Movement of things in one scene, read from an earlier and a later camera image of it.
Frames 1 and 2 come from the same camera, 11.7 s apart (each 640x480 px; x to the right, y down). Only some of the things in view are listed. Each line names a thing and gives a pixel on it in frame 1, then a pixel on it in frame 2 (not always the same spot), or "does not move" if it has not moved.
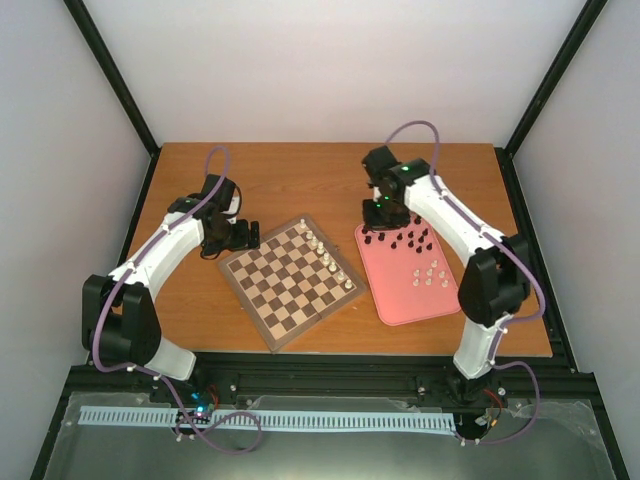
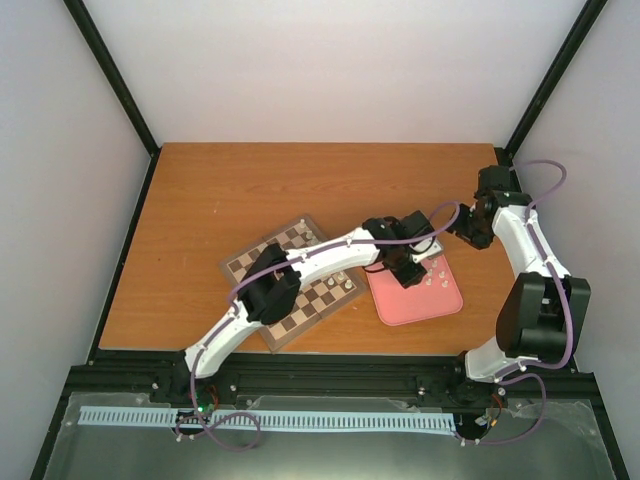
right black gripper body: [386, 215] to [472, 230]
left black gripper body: [228, 239] to [402, 275]
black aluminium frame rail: [555, 379] does not move
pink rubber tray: [406, 272] does not move
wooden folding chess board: [295, 279] does not move
